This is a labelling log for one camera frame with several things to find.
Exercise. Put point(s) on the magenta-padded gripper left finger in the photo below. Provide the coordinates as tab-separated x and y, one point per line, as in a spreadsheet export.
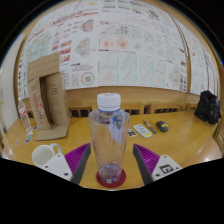
60	165

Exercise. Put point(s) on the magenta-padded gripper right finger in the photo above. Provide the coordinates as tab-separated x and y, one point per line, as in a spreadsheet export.
160	166

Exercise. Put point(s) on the clear plastic bottle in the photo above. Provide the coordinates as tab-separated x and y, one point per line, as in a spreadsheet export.
108	140

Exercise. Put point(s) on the small red-labelled water bottle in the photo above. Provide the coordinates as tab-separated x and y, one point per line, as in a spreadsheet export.
24	115

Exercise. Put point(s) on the white ceramic mug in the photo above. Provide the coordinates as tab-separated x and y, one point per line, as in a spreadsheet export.
41	155

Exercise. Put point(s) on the white remote control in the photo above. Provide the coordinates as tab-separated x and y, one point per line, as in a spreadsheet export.
142	130

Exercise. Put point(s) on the small black device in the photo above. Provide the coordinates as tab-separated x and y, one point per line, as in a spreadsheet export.
162	126

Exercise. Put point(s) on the dark pen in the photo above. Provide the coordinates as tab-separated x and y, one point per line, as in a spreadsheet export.
150	127

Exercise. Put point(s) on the small colourful sticker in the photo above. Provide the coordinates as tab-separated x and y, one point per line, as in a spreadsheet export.
17	142
35	127
30	133
27	140

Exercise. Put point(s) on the flat round red coaster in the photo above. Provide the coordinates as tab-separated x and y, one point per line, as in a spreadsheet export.
100	181

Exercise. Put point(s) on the small printed card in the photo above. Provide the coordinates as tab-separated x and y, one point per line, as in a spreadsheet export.
132	133

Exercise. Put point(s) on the row of wooden chairs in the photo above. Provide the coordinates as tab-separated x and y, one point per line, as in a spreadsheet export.
160	109

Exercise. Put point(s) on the brown cardboard box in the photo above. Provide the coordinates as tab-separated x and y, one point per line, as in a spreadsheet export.
55	100

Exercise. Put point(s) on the black bag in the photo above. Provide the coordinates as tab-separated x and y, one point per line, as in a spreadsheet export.
207	108

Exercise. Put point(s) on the narrow printed wall poster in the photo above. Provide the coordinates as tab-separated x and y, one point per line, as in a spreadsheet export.
200	60

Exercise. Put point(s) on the large printed wall poster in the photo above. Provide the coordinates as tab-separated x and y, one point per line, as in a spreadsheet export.
133	50

